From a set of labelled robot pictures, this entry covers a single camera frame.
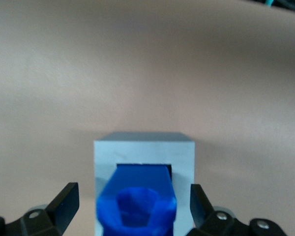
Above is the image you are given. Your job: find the blue plastic part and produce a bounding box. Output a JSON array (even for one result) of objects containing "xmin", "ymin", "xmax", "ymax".
[{"xmin": 96, "ymin": 163, "xmax": 177, "ymax": 236}]

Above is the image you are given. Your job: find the gray cube base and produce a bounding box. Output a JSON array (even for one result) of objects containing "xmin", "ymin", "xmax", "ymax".
[{"xmin": 93, "ymin": 131, "xmax": 196, "ymax": 236}]

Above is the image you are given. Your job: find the brown table cover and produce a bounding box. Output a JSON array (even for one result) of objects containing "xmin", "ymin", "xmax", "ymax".
[{"xmin": 0, "ymin": 0, "xmax": 295, "ymax": 236}]

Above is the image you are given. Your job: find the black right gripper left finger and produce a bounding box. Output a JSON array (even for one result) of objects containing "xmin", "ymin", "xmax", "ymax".
[{"xmin": 0, "ymin": 181, "xmax": 80, "ymax": 236}]

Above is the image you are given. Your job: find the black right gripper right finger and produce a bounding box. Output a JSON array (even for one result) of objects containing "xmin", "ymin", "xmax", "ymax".
[{"xmin": 186, "ymin": 183, "xmax": 290, "ymax": 236}]

